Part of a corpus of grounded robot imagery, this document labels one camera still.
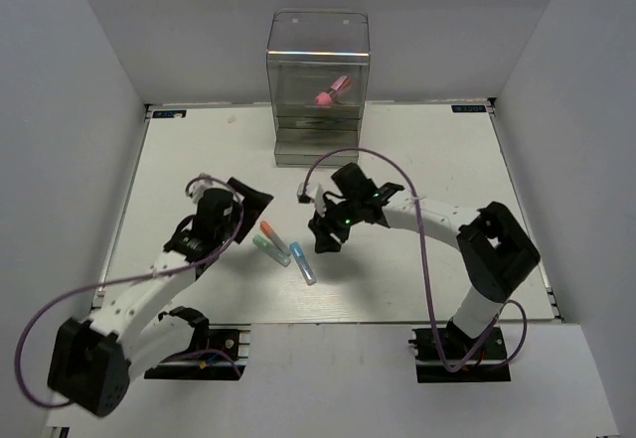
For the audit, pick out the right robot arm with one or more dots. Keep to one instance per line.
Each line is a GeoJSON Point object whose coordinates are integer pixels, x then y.
{"type": "Point", "coordinates": [497, 253]}

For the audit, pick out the blue capped marker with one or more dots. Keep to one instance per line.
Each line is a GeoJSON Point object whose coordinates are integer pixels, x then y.
{"type": "Point", "coordinates": [302, 263]}

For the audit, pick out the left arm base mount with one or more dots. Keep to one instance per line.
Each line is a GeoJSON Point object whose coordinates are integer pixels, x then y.
{"type": "Point", "coordinates": [222, 356]}

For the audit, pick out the pink capped red stapler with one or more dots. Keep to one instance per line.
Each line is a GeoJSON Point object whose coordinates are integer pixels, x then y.
{"type": "Point", "coordinates": [330, 96]}

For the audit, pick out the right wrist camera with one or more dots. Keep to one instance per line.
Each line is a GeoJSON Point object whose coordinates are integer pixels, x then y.
{"type": "Point", "coordinates": [311, 194]}

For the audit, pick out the orange capped marker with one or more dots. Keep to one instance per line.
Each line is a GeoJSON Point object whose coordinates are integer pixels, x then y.
{"type": "Point", "coordinates": [274, 237]}

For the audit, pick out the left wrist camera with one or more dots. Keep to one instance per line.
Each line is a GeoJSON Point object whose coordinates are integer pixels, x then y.
{"type": "Point", "coordinates": [196, 187]}

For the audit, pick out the clear acrylic drawer organizer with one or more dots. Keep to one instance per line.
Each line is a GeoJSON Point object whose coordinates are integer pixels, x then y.
{"type": "Point", "coordinates": [307, 50]}

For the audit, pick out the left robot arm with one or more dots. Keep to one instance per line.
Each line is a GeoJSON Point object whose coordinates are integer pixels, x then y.
{"type": "Point", "coordinates": [95, 359]}

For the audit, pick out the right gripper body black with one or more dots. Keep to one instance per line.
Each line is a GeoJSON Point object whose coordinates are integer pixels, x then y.
{"type": "Point", "coordinates": [336, 218]}

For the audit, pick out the green capped marker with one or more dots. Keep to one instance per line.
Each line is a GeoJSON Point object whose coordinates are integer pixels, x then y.
{"type": "Point", "coordinates": [272, 251]}

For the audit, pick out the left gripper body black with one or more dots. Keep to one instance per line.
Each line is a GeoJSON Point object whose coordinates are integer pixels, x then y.
{"type": "Point", "coordinates": [240, 233]}

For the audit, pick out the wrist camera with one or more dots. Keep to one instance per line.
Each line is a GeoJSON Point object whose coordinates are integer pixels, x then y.
{"type": "Point", "coordinates": [311, 194]}
{"type": "Point", "coordinates": [196, 187]}

